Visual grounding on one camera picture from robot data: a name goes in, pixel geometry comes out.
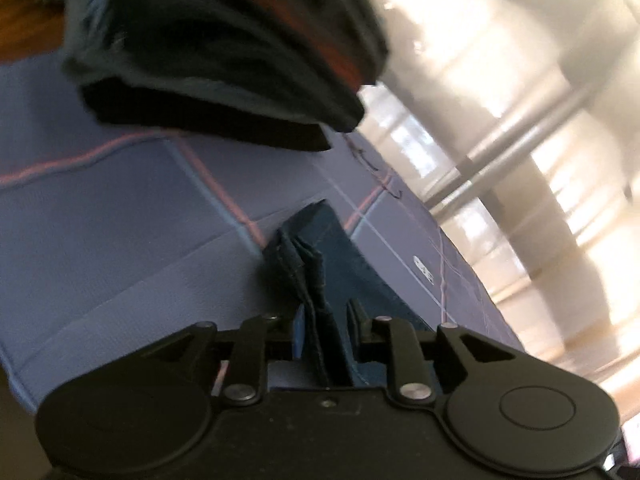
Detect dark cloth pile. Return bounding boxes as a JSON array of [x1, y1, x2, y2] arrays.
[[60, 0, 391, 153]]

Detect cream curtain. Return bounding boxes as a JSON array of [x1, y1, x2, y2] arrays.
[[350, 0, 640, 411]]

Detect dark blue denim pants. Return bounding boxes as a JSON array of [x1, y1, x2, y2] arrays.
[[260, 199, 437, 391]]

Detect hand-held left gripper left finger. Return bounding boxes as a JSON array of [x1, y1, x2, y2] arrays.
[[141, 307, 307, 407]]

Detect white sheet label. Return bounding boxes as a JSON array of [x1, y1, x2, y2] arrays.
[[412, 255, 437, 282]]

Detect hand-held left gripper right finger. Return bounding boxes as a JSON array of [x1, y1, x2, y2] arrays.
[[346, 298, 517, 406]]

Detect grey metal pole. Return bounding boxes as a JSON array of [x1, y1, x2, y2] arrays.
[[425, 85, 601, 217]]

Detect blue plaid bed sheet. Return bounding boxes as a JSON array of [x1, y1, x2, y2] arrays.
[[0, 52, 526, 411]]

